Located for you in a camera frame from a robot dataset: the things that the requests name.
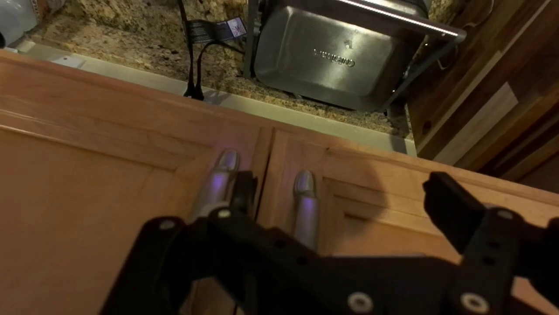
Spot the brushed metal door handle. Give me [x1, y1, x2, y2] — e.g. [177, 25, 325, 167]
[194, 147, 243, 221]
[290, 168, 322, 252]

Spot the narrow wooden cabinet door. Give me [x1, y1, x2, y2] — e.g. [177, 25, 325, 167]
[255, 128, 559, 315]

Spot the wide wooden cabinet door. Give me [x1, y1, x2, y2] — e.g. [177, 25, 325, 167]
[0, 49, 276, 315]

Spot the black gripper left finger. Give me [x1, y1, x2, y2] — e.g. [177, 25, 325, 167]
[100, 170, 329, 315]

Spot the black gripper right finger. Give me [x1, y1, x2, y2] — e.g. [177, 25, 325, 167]
[421, 170, 559, 315]

